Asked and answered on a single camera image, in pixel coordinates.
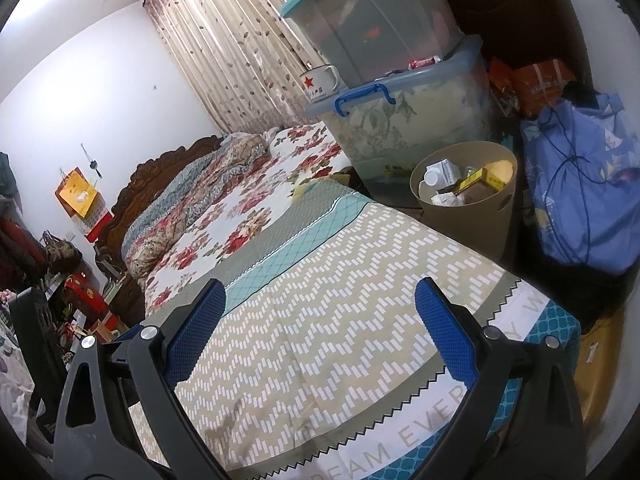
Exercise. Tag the cardboard box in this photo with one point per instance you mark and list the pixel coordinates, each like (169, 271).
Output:
(112, 329)

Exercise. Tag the patterned quilt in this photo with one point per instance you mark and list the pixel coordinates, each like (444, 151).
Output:
(190, 195)

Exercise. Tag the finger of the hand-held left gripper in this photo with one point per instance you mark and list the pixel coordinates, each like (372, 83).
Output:
(120, 355)

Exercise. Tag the crumpled white paper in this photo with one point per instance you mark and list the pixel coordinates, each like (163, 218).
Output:
(447, 199)

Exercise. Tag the clear teal-lidded storage box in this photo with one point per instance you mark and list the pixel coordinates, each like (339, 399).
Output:
(380, 25)

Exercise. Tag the orange snack packet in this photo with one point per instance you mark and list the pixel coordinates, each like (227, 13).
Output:
(502, 85)

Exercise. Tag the blue storage box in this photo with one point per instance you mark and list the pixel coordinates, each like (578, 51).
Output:
(425, 110)

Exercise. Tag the beige trash bin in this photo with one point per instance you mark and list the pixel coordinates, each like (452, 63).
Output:
(465, 230)

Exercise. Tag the red snack packet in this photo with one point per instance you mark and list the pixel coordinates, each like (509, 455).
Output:
(422, 63)

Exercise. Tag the dark wooden wardrobe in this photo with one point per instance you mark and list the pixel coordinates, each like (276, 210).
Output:
(510, 10)

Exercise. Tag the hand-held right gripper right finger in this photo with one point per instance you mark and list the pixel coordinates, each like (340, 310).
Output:
(445, 330)

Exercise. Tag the carved wooden headboard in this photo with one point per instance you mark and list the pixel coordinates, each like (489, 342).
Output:
(150, 170)

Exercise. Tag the patterned handbag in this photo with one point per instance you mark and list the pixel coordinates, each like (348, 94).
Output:
(62, 255)

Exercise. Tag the red gift bag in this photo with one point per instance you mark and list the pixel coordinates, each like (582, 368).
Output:
(100, 230)

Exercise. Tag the teal hanging garment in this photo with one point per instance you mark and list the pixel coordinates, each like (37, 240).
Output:
(7, 180)

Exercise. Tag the leaf patterned curtain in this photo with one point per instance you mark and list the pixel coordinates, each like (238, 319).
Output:
(225, 45)

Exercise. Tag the red gift box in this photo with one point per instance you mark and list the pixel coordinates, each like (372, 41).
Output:
(85, 295)

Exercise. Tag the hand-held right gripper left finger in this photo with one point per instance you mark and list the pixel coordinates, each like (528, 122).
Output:
(200, 320)

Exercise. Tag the hanging keys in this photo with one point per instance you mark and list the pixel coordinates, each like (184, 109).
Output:
(93, 164)

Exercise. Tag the white carton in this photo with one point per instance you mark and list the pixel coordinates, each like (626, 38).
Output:
(446, 170)

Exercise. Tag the white enamel mug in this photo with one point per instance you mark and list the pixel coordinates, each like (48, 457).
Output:
(317, 87)

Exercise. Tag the chevron patterned bed sheet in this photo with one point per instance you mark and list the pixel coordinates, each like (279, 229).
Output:
(325, 335)

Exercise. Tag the grey printed cloth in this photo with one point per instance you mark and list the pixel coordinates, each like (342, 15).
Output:
(15, 385)

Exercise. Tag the dark red clothes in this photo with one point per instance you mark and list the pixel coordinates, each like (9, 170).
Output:
(20, 255)

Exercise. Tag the dark cloth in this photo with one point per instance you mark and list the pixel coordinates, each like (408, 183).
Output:
(582, 95)

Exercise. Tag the large yellow box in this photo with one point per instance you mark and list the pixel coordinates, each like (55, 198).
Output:
(597, 375)

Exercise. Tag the floral blanket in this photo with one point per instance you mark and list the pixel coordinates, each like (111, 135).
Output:
(240, 210)

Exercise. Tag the blue cloth bundle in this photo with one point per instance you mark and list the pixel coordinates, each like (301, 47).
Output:
(575, 200)

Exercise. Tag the brown box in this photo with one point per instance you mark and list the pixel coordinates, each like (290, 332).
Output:
(480, 194)

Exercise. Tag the orange bag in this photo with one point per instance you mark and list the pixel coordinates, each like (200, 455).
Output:
(542, 85)

